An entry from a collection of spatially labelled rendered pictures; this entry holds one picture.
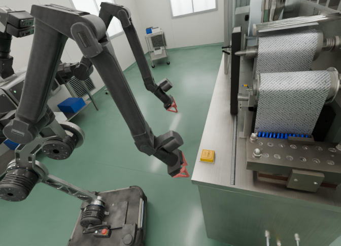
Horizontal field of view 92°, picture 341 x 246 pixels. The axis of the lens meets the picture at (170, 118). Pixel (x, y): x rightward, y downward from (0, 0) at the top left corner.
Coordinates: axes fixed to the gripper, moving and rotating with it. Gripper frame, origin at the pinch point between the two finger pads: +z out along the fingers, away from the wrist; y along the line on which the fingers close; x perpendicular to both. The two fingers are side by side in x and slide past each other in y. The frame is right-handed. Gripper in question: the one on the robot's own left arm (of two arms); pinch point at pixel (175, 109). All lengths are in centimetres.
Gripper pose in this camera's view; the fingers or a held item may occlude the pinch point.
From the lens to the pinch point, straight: 113.4
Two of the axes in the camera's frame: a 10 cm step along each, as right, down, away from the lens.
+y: -0.7, -5.8, 8.1
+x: -7.5, 5.6, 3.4
